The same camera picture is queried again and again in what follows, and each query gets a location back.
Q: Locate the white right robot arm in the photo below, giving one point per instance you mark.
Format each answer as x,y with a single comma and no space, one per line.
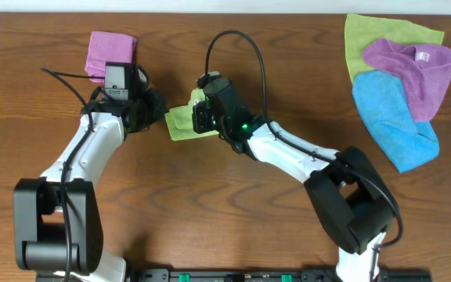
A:
352,203

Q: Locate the blue cloth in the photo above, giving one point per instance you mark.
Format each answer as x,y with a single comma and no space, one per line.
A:
381,102

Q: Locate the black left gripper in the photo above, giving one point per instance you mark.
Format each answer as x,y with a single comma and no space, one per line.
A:
160,106

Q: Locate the folded pink cloth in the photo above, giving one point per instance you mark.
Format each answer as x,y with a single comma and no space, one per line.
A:
107,47

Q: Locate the large green cloth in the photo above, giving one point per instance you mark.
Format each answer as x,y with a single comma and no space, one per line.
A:
361,31

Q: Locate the light green cloth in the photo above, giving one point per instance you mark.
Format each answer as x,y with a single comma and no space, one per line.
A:
179,119

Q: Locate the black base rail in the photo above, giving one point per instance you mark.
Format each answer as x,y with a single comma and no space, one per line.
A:
305,275

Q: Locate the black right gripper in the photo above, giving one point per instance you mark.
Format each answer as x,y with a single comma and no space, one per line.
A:
198,112

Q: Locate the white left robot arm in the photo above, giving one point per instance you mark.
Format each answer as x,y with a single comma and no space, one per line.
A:
58,231

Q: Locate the purple cloth with tag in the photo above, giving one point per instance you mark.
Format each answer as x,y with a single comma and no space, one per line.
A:
424,69

